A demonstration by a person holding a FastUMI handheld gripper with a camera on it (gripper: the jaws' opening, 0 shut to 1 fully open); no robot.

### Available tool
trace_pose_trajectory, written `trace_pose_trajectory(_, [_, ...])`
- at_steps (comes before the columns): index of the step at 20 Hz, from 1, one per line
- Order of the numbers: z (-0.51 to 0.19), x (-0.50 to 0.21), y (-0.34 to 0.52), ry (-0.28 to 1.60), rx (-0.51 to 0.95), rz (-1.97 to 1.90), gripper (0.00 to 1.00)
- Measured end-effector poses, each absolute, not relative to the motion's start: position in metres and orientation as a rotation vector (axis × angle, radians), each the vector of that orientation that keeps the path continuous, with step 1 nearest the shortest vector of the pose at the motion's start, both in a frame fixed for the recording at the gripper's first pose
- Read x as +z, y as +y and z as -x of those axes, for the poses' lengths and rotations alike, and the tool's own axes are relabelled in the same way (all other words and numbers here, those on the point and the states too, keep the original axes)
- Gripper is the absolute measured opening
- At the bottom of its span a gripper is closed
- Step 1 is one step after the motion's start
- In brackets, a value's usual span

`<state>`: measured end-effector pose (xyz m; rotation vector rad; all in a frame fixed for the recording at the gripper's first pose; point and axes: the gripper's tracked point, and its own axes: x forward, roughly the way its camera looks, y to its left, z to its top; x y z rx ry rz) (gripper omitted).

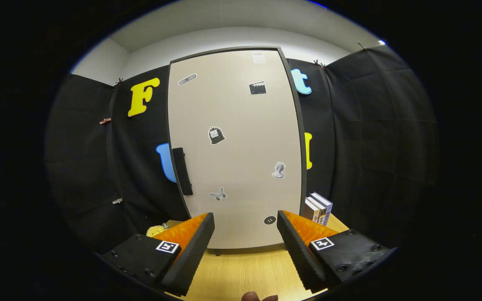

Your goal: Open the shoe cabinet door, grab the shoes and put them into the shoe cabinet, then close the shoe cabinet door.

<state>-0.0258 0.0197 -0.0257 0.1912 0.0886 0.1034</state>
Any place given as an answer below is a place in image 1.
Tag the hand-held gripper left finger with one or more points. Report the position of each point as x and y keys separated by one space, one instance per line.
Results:
x=193 y=257

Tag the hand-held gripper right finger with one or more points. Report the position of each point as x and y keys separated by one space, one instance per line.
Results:
x=298 y=255

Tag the dark grey shoe cabinet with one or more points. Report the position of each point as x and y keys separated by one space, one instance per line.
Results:
x=303 y=167

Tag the beige shoe cabinet door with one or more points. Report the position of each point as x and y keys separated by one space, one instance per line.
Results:
x=241 y=167

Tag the pale pink book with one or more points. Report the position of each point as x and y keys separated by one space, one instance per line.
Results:
x=310 y=211

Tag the yellow plush toy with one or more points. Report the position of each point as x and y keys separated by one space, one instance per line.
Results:
x=155 y=231

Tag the cream spine book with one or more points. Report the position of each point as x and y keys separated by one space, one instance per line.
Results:
x=319 y=212

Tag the lavender spine book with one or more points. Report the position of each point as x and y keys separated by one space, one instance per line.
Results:
x=325 y=207

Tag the black backdrop cloth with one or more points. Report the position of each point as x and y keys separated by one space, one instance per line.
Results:
x=370 y=146

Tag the pink clothes peg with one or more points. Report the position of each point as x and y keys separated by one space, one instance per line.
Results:
x=105 y=121

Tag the black binder clip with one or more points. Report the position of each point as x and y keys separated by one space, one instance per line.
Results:
x=319 y=64
x=118 y=81
x=362 y=46

